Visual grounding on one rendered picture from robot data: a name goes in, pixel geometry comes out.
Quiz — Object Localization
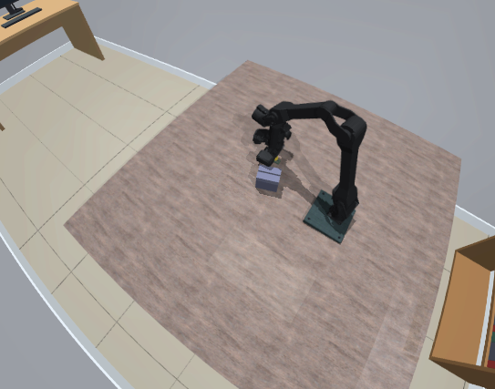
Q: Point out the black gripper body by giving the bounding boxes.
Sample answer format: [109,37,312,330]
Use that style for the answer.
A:
[256,130,292,167]

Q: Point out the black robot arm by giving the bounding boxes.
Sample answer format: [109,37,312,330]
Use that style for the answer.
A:
[252,100,367,225]

